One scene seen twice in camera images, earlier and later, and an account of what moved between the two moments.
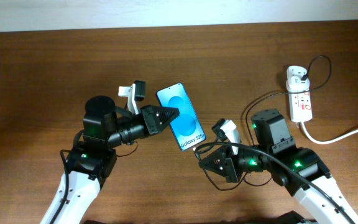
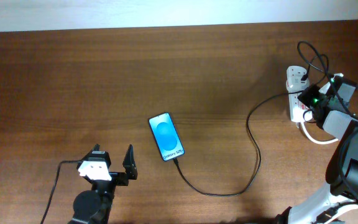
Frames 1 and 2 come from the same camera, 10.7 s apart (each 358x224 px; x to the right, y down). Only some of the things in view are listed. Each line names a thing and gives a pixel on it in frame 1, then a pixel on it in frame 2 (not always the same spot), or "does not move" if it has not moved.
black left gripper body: (149, 121) -> (117, 179)
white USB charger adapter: (296, 84) does not move
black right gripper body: (230, 168) -> (309, 94)
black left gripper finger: (166, 116) -> (96, 155)
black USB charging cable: (246, 117) -> (258, 147)
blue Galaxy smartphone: (186, 127) -> (166, 137)
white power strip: (300, 104) does not move
